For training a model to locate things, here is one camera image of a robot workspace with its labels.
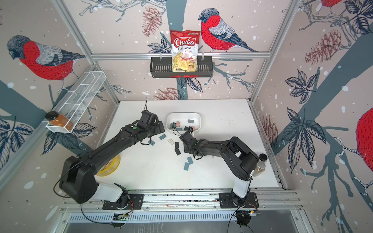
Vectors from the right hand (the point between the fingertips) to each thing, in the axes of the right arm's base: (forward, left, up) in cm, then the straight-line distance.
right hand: (188, 144), depth 95 cm
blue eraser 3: (-11, -1, -1) cm, 11 cm away
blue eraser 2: (0, +25, +1) cm, 25 cm away
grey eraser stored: (+19, 0, 0) cm, 19 cm away
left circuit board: (-40, +32, -2) cm, 51 cm away
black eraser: (+12, +2, 0) cm, 12 cm away
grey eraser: (+14, +14, +1) cm, 19 cm away
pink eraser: (+15, +8, +2) cm, 17 cm away
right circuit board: (-37, -30, -1) cm, 48 cm away
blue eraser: (+5, +18, +1) cm, 19 cm away
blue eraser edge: (+12, +8, 0) cm, 15 cm away
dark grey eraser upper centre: (-1, +8, 0) cm, 8 cm away
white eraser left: (+2, +12, -1) cm, 12 cm away
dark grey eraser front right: (+14, 0, 0) cm, 14 cm away
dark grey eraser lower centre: (-5, +7, -1) cm, 9 cm away
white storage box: (+22, +6, +2) cm, 22 cm away
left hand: (+4, +17, +16) cm, 24 cm away
